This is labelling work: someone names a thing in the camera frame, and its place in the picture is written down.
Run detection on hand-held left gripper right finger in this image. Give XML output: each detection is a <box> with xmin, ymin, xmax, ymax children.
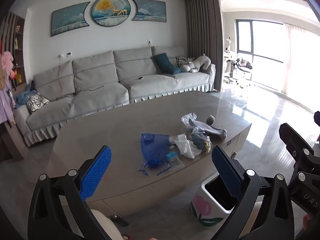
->
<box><xmin>211</xmin><ymin>145</ymin><xmax>295</xmax><ymax>240</ymax></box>

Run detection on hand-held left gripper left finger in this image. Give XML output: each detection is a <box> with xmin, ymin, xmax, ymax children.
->
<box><xmin>27</xmin><ymin>145</ymin><xmax>113</xmax><ymax>240</ymax></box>

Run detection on dark blue gold snack wrapper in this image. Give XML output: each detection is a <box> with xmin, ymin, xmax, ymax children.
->
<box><xmin>189</xmin><ymin>132</ymin><xmax>213</xmax><ymax>153</ymax></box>

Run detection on white flower-print trash bin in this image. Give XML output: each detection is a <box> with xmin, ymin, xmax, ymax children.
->
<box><xmin>189</xmin><ymin>172</ymin><xmax>238</xmax><ymax>228</ymax></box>

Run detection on white tissue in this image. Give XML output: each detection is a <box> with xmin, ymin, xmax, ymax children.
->
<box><xmin>174</xmin><ymin>134</ymin><xmax>202</xmax><ymax>159</ymax></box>

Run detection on small clear plastic packet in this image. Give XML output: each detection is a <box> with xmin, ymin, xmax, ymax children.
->
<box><xmin>166</xmin><ymin>151</ymin><xmax>185</xmax><ymax>167</ymax></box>

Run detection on blue organza drawstring bag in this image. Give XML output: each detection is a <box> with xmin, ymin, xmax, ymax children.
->
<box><xmin>138</xmin><ymin>133</ymin><xmax>172</xmax><ymax>176</ymax></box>

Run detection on grey purple sock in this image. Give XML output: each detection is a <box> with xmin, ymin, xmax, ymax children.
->
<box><xmin>189</xmin><ymin>119</ymin><xmax>228</xmax><ymax>139</ymax></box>

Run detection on dark slipper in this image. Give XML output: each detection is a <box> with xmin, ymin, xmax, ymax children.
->
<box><xmin>109</xmin><ymin>214</ymin><xmax>129</xmax><ymax>227</ymax></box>

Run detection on person's light trousers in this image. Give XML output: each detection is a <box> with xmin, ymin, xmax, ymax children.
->
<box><xmin>89</xmin><ymin>209</ymin><xmax>123</xmax><ymax>240</ymax></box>

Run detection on white sheer curtain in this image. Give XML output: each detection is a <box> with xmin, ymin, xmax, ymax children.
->
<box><xmin>282</xmin><ymin>22</ymin><xmax>320</xmax><ymax>113</ymax></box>

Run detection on clear crumpled plastic wrap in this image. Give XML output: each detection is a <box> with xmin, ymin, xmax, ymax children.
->
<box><xmin>181</xmin><ymin>113</ymin><xmax>208</xmax><ymax>136</ymax></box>

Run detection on chair with clothes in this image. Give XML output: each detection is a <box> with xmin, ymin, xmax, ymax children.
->
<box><xmin>234</xmin><ymin>58</ymin><xmax>253</xmax><ymax>80</ymax></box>

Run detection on black white floral cushion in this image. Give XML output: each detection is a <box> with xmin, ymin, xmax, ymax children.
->
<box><xmin>26</xmin><ymin>93</ymin><xmax>51</xmax><ymax>114</ymax></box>
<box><xmin>176</xmin><ymin>56</ymin><xmax>195</xmax><ymax>67</ymax></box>

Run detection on grey fabric sofa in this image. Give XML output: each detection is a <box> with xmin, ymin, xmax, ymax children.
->
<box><xmin>14</xmin><ymin>45</ymin><xmax>216</xmax><ymax>147</ymax></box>

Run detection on blue cloth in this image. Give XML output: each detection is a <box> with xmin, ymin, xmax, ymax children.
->
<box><xmin>16</xmin><ymin>81</ymin><xmax>35</xmax><ymax>106</ymax></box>

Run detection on white rack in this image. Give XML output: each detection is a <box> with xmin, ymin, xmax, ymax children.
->
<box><xmin>224</xmin><ymin>37</ymin><xmax>235</xmax><ymax>80</ymax></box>

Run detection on dark framed window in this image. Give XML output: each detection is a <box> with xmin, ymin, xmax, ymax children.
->
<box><xmin>235</xmin><ymin>19</ymin><xmax>284</xmax><ymax>64</ymax></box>

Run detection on grey plush toy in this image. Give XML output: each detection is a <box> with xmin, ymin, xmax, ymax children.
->
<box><xmin>180</xmin><ymin>54</ymin><xmax>212</xmax><ymax>73</ymax></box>

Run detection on purple garment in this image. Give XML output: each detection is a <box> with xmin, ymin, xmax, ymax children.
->
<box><xmin>0</xmin><ymin>79</ymin><xmax>16</xmax><ymax>125</ymax></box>

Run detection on yellow red toy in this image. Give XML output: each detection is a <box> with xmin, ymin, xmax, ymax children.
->
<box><xmin>12</xmin><ymin>66</ymin><xmax>23</xmax><ymax>87</ymax></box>

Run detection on teal cushion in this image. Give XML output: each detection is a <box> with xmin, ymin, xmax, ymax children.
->
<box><xmin>153</xmin><ymin>53</ymin><xmax>182</xmax><ymax>75</ymax></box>

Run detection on brown curtain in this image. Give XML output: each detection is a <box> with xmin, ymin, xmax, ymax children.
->
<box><xmin>184</xmin><ymin>0</ymin><xmax>223</xmax><ymax>92</ymax></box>

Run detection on pink plush toy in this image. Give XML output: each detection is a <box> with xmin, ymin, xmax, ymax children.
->
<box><xmin>1</xmin><ymin>51</ymin><xmax>14</xmax><ymax>77</ymax></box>

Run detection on wooden shelf unit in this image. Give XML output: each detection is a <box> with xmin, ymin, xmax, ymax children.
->
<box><xmin>0</xmin><ymin>12</ymin><xmax>27</xmax><ymax>92</ymax></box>

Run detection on round deer landscape painting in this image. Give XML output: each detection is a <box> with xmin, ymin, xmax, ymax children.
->
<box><xmin>91</xmin><ymin>0</ymin><xmax>131</xmax><ymax>27</ymax></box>

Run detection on black cable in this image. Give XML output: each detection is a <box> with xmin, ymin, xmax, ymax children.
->
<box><xmin>54</xmin><ymin>84</ymin><xmax>104</xmax><ymax>101</ymax></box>

